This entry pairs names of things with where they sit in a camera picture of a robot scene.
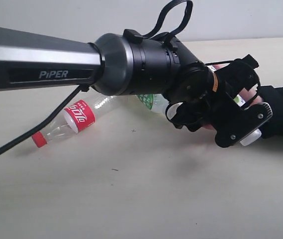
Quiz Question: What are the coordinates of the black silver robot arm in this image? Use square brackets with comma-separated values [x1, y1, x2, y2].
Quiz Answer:
[0, 27, 265, 132]

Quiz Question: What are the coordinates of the black cable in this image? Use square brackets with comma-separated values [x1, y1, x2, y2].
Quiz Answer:
[0, 0, 194, 165]

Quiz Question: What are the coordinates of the clear tea bottle white label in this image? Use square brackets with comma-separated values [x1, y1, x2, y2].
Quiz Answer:
[204, 61, 266, 148]

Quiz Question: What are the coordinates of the clear cola bottle red label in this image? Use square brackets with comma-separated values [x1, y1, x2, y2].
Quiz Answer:
[31, 94, 121, 148]

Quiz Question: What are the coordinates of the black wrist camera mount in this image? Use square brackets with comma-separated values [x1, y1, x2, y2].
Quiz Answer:
[215, 102, 273, 148]

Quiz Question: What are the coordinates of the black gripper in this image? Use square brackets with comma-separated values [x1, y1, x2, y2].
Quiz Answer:
[163, 54, 261, 132]

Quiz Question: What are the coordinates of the white bottle green label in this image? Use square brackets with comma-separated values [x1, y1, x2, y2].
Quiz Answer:
[136, 94, 182, 119]

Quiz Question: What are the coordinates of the open bare human hand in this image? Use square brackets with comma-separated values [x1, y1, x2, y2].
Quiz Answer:
[202, 63, 263, 130]

